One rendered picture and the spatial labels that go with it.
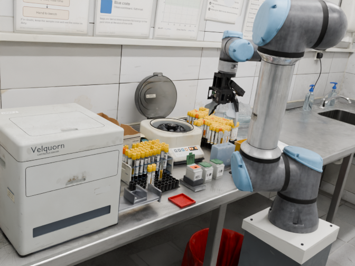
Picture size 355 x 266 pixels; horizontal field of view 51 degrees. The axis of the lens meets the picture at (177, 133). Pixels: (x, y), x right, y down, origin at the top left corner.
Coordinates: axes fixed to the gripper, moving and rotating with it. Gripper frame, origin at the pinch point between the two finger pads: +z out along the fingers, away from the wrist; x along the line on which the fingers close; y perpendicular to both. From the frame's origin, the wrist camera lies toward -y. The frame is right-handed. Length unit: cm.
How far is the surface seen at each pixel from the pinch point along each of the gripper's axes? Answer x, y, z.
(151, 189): 11.2, 40.9, 16.0
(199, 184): 10.8, 18.6, 19.4
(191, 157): 5.3, 19.5, 10.6
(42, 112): -2, 72, -9
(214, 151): 0.1, 2.0, 13.0
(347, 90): -57, -217, 10
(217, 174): 8.4, 7.1, 18.7
